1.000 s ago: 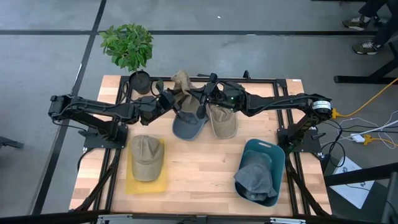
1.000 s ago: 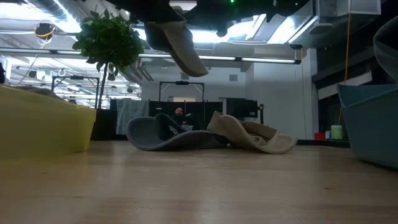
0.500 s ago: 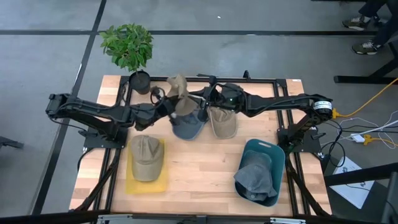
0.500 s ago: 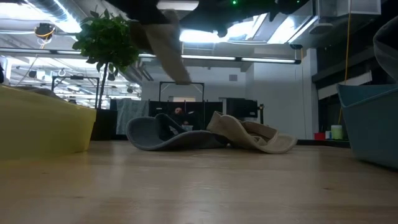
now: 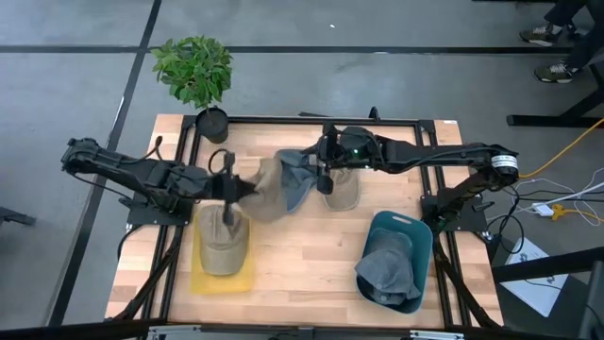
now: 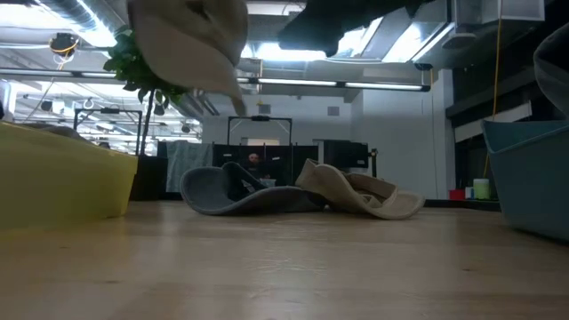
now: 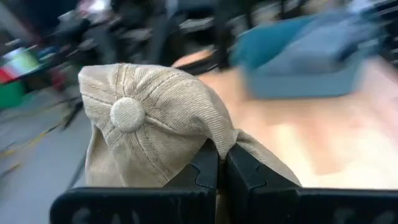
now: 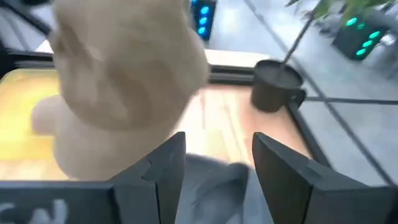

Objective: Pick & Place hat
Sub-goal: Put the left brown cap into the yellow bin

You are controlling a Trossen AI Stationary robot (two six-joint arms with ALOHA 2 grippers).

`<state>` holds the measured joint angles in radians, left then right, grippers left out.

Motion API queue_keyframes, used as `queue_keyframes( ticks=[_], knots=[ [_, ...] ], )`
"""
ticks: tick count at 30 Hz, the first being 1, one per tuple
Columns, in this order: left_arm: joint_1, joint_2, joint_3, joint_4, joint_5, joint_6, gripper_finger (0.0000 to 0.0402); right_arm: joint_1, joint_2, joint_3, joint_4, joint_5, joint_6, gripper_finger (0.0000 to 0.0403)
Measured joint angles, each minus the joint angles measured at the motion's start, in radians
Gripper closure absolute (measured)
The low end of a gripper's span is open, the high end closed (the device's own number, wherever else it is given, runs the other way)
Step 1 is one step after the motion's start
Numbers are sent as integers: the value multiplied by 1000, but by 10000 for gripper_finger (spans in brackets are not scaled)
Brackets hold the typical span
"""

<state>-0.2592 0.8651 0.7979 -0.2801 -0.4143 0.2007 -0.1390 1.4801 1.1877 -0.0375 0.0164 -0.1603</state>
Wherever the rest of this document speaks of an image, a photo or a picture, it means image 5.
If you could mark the black metal bar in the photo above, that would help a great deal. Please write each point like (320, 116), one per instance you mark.
(542, 266)

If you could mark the black desk base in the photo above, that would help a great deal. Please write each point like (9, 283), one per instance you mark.
(552, 120)

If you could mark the small grey bracket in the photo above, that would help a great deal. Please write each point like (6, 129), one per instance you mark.
(305, 333)

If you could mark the silver metal bracket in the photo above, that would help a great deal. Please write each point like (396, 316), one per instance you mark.
(174, 330)
(436, 335)

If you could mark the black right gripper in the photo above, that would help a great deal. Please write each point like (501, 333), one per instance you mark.
(358, 148)

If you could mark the black post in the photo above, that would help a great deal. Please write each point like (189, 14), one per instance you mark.
(594, 311)

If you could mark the white power adapter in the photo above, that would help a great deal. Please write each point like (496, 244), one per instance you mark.
(542, 209)

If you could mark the green plant in black pot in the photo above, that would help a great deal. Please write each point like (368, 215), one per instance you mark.
(196, 71)

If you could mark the black floor stand foot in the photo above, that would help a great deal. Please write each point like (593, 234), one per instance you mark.
(14, 216)

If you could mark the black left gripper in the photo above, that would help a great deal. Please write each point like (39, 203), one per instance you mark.
(210, 188)

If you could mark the beige baseball cap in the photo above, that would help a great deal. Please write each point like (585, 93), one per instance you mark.
(266, 203)
(344, 193)
(222, 250)

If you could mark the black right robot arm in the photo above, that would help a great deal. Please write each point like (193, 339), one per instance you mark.
(439, 156)

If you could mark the grey baseball cap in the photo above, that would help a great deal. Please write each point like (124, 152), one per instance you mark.
(295, 184)
(387, 274)

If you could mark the person's leg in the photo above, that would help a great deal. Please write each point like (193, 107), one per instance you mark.
(587, 45)
(566, 10)

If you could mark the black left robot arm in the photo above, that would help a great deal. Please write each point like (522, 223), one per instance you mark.
(141, 172)

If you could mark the white paper sheet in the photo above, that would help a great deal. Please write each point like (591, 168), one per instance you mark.
(538, 293)

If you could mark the yellow plastic bin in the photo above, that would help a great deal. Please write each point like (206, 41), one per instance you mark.
(222, 285)

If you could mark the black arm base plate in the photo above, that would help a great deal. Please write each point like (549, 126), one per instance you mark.
(474, 221)
(141, 219)

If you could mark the black crossbeam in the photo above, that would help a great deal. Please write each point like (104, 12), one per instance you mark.
(71, 331)

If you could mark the person's shoe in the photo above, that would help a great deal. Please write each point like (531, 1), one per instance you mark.
(538, 34)
(554, 73)

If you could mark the teal plastic bin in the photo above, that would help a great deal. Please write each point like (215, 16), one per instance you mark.
(420, 236)

